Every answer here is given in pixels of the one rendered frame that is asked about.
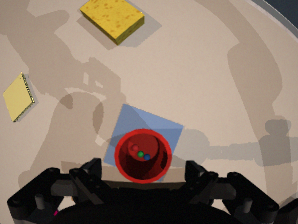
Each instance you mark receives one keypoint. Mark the yellow sponge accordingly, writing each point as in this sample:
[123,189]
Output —
[117,19]

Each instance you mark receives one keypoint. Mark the red cup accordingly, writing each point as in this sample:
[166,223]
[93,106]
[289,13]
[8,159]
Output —
[138,169]

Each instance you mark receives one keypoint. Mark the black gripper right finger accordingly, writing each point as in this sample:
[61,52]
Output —
[251,205]

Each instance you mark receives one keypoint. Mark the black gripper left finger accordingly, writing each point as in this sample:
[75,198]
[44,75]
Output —
[33,203]

